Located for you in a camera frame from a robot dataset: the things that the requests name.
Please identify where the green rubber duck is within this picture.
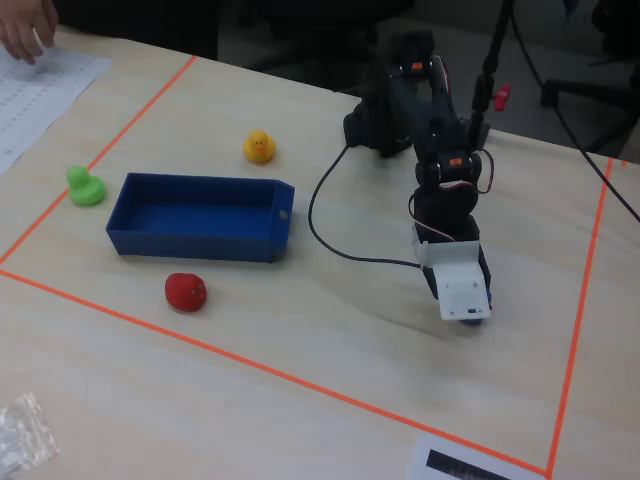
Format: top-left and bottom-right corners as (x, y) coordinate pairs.
(65, 165), (106, 207)

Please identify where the white printed table sheet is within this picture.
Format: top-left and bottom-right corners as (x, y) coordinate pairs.
(0, 44), (112, 176)

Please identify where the blue plastic box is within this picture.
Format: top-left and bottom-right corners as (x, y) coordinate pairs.
(105, 172), (296, 265)

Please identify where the orange tape strip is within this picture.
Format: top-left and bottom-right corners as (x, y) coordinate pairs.
(545, 157), (615, 477)
(0, 268), (550, 475)
(0, 55), (198, 266)

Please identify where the white paper with black bar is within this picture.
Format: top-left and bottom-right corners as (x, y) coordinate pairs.
(407, 432), (547, 480)

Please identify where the black camera cable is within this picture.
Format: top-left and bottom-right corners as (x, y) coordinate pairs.
(308, 143), (426, 269)

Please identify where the person's bare hand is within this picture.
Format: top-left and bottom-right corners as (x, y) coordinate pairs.
(0, 0), (60, 65)

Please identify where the black camera stand pole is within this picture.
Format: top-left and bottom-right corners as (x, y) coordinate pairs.
(467, 0), (517, 151)

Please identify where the thin black stand cable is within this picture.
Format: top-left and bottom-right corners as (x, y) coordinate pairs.
(509, 9), (640, 224)

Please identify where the red rubber duck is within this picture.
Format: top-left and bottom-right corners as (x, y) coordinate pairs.
(164, 272), (208, 314)

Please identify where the blue rubber duck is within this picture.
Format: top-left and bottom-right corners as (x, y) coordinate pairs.
(458, 289), (495, 329)

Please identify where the black office chair base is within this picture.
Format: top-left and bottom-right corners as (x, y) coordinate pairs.
(539, 64), (640, 154)

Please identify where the clear plastic bag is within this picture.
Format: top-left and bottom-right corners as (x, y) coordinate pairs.
(0, 391), (60, 476)

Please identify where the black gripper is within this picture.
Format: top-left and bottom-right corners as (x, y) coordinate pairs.
(410, 184), (495, 312)

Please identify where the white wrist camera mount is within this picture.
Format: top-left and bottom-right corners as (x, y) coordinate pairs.
(410, 223), (494, 321)

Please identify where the yellow rubber duck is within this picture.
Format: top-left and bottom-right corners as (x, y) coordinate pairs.
(242, 129), (277, 166)

